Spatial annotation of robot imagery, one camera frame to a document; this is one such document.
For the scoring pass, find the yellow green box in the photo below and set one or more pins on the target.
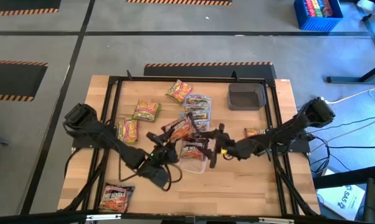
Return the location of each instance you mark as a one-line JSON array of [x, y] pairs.
[[317, 7]]

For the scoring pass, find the clear plastic container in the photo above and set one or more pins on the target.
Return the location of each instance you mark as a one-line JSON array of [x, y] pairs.
[[193, 166]]

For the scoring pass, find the black rig crossbeam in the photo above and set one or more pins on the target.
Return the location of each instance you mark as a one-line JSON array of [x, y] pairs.
[[35, 218]]

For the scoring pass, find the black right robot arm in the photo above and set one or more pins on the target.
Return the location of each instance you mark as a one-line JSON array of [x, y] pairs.
[[287, 130]]

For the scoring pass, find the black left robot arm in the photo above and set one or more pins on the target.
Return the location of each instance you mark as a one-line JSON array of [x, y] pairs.
[[112, 141]]

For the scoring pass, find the black hazard-striped floor mat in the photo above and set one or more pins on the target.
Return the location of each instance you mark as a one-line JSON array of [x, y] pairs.
[[13, 79], [19, 3], [178, 2], [206, 71]]

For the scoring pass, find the white power strip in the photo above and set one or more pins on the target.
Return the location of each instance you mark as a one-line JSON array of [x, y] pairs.
[[324, 99]]

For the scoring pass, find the white floor object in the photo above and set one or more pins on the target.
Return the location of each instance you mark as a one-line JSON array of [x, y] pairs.
[[366, 4]]

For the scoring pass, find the lime chili shrimp ramen packet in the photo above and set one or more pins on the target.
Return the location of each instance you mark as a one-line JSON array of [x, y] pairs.
[[254, 132], [178, 91], [146, 110], [127, 131]]

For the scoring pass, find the grey plastic bin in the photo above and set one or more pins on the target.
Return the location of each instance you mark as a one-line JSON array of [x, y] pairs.
[[246, 97]]

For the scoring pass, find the silver metal bracket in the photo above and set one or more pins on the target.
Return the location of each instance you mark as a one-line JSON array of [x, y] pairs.
[[103, 216], [276, 220]]

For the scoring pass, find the silver-blue snack packets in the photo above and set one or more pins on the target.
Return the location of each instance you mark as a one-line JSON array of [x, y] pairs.
[[206, 107]]

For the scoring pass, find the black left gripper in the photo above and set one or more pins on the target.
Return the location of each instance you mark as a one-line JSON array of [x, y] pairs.
[[164, 154]]

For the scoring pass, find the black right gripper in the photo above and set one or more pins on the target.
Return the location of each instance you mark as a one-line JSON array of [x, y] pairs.
[[226, 146]]

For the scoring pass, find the black aluminium table frame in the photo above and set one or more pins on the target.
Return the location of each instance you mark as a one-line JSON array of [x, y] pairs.
[[206, 80]]

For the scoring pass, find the white printed cardboard box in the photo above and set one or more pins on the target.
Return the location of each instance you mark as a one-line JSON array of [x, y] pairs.
[[340, 199]]

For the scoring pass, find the blue plastic crate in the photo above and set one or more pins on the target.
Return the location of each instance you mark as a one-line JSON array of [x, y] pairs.
[[318, 23]]

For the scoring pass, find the pink red box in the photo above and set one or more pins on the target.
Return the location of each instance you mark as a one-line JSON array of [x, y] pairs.
[[310, 7]]

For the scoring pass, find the black desk foot bar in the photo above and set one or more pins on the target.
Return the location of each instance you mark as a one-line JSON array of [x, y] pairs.
[[346, 178]]

